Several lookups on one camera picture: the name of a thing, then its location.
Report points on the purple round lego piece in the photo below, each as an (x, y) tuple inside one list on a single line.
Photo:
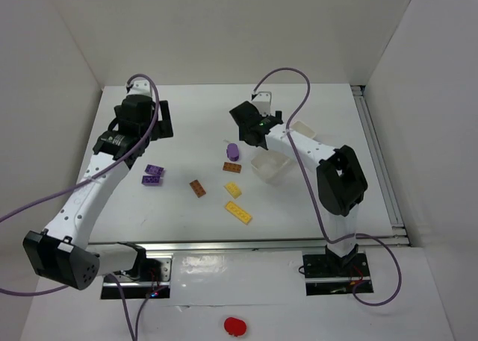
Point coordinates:
[(232, 152)]

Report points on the long yellow lego plate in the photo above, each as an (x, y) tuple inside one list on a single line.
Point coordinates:
[(238, 212)]

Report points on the purple lego brick studs up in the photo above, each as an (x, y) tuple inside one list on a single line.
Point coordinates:
[(154, 170)]

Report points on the aluminium rail right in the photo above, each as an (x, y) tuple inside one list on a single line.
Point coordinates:
[(377, 157)]

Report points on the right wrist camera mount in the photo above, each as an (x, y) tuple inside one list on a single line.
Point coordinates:
[(262, 100)]

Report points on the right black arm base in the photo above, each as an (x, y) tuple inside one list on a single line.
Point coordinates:
[(321, 278)]

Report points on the white compartment tray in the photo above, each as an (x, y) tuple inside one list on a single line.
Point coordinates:
[(270, 166)]

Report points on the aluminium rail front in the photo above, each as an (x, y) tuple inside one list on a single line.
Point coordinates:
[(400, 241)]

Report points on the orange lego brick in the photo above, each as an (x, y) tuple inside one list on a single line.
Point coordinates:
[(232, 167), (197, 188)]

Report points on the small yellow lego brick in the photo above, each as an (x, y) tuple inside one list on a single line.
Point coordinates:
[(233, 190)]

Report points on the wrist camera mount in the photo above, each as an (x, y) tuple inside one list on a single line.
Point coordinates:
[(139, 87), (262, 100)]

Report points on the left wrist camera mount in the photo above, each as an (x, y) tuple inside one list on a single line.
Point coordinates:
[(139, 87)]

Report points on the aluminium rail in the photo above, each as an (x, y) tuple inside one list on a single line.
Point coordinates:
[(400, 241), (377, 157)]

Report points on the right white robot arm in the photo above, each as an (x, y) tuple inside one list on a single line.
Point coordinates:
[(341, 183)]

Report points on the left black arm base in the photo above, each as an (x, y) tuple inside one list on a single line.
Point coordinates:
[(153, 279)]

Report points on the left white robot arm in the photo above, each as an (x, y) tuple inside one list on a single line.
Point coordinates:
[(59, 252)]

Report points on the purple lego brick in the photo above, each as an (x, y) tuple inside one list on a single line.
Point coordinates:
[(151, 180)]

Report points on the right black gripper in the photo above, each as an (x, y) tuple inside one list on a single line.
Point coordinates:
[(243, 118)]

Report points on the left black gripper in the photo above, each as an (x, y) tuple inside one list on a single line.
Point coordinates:
[(164, 119)]

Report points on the red round button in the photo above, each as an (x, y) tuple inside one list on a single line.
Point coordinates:
[(235, 327)]

